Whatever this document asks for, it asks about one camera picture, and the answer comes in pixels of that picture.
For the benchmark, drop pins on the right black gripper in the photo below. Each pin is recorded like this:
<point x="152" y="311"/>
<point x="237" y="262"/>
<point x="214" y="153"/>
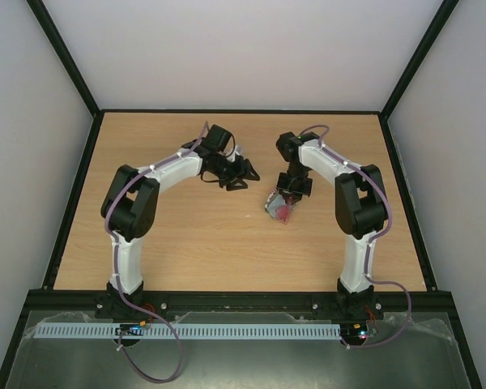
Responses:
<point x="294" y="185"/>

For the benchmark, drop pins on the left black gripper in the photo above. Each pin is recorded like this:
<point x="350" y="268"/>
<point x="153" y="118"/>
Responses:
<point x="243" y="171"/>

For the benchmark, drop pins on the patterned sunglasses case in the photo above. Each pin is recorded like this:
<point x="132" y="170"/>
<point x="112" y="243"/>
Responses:
<point x="269" y="200"/>

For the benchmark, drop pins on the red thin frame sunglasses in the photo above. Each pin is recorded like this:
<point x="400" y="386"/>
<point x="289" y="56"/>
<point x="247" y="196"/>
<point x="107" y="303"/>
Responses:
<point x="283" y="207"/>

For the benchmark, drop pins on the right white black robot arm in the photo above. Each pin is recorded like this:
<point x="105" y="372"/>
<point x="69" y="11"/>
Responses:
<point x="362" y="211"/>

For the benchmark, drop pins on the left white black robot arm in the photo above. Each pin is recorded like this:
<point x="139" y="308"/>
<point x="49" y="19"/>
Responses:
<point x="129" y="209"/>

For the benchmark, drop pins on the right circuit board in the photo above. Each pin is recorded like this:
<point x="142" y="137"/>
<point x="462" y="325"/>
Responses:
<point x="360" y="330"/>

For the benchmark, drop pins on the circuit board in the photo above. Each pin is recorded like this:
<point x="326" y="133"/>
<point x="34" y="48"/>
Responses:
<point x="132" y="329"/>
<point x="360" y="330"/>

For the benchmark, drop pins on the left circuit board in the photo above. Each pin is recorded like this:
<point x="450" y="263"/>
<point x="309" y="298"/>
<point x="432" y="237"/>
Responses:
<point x="132" y="329"/>

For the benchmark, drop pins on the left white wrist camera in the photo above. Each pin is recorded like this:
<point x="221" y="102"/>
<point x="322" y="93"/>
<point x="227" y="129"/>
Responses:
<point x="236" y="152"/>

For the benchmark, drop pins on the light blue slotted cable duct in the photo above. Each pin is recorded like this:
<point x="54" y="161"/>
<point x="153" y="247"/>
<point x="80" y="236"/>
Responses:
<point x="193" y="331"/>

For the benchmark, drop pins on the black aluminium frame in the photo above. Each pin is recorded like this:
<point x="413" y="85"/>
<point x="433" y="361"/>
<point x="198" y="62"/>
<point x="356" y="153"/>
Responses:
<point x="88" y="86"/>

